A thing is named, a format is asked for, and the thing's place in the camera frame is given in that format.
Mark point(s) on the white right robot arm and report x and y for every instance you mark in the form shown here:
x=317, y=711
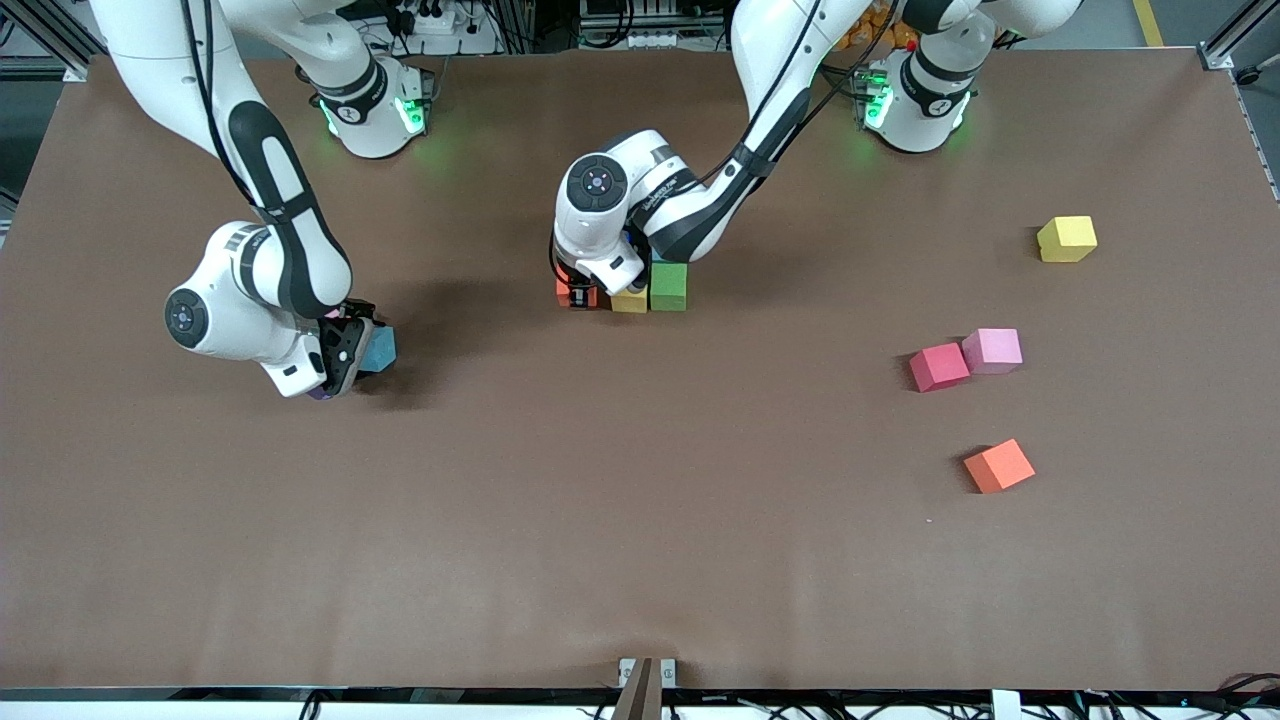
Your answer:
x=290, y=250

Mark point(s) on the metal bracket plate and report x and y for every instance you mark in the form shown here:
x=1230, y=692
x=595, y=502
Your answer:
x=626, y=670

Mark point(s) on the orange foam cube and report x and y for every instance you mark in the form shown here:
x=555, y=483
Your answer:
x=563, y=290
x=999, y=465

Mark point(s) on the orange mesh bag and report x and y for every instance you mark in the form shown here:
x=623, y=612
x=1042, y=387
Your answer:
x=880, y=35

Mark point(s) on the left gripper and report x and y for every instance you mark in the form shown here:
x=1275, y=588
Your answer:
x=572, y=279

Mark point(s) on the red foam cube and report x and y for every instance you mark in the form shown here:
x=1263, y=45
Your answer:
x=938, y=366

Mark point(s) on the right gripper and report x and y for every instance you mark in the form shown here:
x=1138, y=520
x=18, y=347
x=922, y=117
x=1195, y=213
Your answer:
x=356, y=316

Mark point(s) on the green foam cube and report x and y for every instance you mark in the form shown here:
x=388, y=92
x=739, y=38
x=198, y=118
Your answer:
x=669, y=288

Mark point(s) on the brown camera pole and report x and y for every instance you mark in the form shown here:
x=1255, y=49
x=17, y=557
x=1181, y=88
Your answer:
x=640, y=700

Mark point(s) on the white power strip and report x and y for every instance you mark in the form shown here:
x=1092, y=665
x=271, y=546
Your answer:
x=655, y=40
x=440, y=20

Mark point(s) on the brown paper table cover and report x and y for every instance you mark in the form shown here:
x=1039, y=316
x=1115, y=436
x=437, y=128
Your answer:
x=640, y=520

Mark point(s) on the cyan foam cube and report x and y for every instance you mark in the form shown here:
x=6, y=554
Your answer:
x=380, y=350

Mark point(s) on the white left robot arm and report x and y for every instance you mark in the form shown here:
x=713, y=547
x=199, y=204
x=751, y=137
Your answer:
x=690, y=210

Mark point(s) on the aluminium frame profile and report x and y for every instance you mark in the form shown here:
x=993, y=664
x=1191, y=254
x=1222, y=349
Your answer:
x=1218, y=58
x=70, y=68

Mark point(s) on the yellow foam cube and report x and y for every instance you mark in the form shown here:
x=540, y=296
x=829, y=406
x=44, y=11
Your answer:
x=630, y=300
x=1067, y=240

